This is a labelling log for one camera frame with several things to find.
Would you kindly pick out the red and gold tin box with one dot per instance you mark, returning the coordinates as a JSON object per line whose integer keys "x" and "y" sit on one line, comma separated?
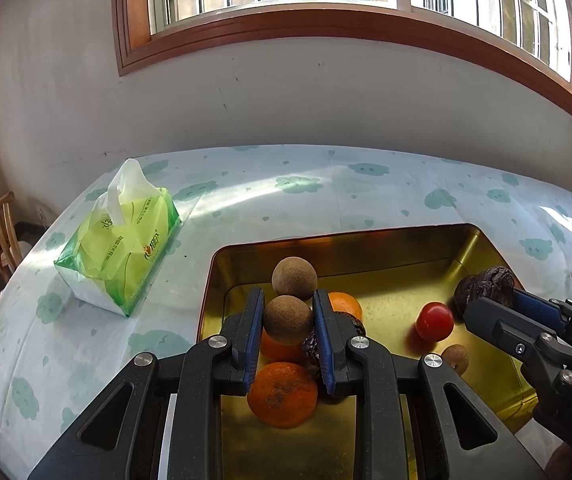
{"x": 391, "y": 270}

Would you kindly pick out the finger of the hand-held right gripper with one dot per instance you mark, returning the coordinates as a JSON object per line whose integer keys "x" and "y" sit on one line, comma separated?
{"x": 536, "y": 305}
{"x": 496, "y": 327}

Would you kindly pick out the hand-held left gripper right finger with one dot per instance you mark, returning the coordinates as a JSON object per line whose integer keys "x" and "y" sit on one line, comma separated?
{"x": 325, "y": 342}

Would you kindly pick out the red tomato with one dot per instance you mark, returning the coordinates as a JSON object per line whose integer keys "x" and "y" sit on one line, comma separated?
{"x": 434, "y": 321}

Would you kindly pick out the green tissue pack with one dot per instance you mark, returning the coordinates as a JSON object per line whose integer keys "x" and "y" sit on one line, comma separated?
{"x": 116, "y": 250}

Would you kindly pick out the brown longan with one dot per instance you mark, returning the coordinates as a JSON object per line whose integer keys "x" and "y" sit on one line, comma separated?
{"x": 293, "y": 275}
{"x": 455, "y": 358}
{"x": 287, "y": 320}

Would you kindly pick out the speckled orange mandarin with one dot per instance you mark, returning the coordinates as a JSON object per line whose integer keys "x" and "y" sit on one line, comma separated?
{"x": 282, "y": 395}

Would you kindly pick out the brown framed barred window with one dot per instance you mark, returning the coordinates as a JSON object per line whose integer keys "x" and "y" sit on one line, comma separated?
{"x": 316, "y": 20}

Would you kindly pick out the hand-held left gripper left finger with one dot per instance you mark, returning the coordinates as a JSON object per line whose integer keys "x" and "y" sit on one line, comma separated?
{"x": 252, "y": 342}

